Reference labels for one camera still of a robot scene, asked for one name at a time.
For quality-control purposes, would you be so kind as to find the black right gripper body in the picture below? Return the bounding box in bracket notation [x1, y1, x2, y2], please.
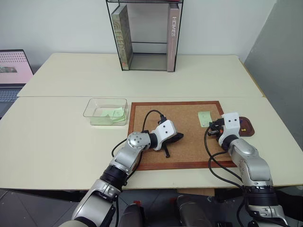
[213, 117, 225, 138]

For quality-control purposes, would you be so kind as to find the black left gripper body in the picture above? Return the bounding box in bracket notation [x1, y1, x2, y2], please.
[161, 132, 179, 147]

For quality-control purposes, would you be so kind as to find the green sticky note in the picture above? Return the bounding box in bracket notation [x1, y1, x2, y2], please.
[110, 107, 125, 122]
[101, 108, 115, 118]
[197, 111, 212, 129]

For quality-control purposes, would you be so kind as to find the brown wooden tray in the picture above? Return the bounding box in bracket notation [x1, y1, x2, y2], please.
[236, 116, 256, 138]

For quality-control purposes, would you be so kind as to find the clear plastic box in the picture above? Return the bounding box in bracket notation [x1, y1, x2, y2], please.
[82, 97, 129, 127]

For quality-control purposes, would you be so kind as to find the dark rounded shape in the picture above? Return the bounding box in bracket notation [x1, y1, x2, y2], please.
[119, 202, 145, 227]
[174, 194, 215, 227]

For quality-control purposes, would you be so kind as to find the grey partition panel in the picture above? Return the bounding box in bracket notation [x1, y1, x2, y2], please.
[243, 0, 303, 164]

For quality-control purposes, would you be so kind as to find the pinkish grey HOMES book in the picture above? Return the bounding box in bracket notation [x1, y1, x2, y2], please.
[167, 3, 180, 72]

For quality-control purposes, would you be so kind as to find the green patterned book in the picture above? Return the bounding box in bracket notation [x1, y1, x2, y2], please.
[111, 4, 132, 71]

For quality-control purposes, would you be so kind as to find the laptop with pink screen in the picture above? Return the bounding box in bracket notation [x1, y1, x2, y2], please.
[0, 49, 35, 119]

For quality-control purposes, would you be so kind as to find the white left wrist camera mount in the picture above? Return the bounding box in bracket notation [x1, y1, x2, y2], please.
[151, 120, 178, 151]

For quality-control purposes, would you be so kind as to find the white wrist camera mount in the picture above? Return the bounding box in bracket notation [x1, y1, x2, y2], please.
[218, 112, 240, 145]
[151, 120, 178, 151]

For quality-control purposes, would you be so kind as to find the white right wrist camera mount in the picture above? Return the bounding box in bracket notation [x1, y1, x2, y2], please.
[218, 112, 240, 145]

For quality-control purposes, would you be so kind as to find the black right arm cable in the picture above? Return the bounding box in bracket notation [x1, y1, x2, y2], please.
[204, 126, 247, 190]

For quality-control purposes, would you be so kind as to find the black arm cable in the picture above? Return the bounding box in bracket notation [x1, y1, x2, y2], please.
[204, 126, 247, 190]
[111, 109, 166, 158]

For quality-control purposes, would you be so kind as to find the cork board with red-brown frame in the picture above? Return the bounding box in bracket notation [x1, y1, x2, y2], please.
[127, 101, 239, 171]

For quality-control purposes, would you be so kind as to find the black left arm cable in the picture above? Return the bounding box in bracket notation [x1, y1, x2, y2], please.
[111, 109, 166, 158]

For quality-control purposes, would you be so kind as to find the black wire shelf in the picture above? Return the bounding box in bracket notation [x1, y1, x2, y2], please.
[105, 0, 185, 72]

